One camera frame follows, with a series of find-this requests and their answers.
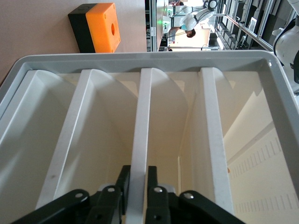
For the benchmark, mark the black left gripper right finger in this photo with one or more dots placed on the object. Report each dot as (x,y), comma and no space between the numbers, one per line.
(168,210)

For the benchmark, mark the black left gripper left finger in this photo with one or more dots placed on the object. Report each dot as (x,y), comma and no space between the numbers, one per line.
(70,210)

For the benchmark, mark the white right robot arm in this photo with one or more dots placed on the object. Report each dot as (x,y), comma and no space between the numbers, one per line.
(285,46)

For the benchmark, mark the white drawer cabinet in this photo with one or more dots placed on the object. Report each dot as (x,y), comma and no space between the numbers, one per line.
(140,59)

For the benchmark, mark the background person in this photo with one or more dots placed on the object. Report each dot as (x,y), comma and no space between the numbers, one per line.
(190,33)

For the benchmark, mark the background metal rack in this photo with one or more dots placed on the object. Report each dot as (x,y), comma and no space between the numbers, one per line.
(247,30)

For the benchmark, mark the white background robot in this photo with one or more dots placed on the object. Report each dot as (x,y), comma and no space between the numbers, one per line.
(198,15)

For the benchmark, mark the aluminium profile post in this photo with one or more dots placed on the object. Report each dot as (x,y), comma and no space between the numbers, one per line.
(153,30)

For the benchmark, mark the orange button enclosure box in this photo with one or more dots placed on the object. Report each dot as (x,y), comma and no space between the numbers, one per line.
(100,28)

